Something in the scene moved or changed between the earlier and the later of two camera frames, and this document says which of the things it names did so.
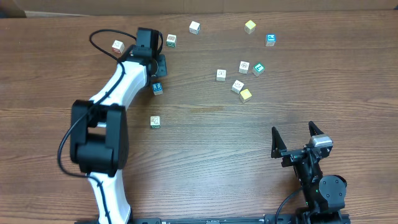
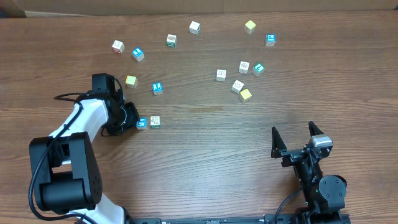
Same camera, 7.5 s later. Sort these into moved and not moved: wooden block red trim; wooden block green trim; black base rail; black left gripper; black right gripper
Moved: black left gripper
Not moved: wooden block green trim; wooden block red trim; black right gripper; black base rail
